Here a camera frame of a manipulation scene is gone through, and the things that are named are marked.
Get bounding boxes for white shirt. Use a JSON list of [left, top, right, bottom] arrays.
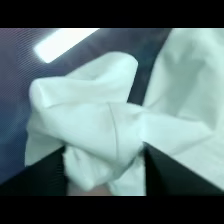
[[24, 28, 224, 197]]

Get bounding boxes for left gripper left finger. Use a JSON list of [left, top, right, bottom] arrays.
[[0, 145, 70, 197]]

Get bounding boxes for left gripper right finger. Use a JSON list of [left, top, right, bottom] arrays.
[[143, 141, 224, 197]]

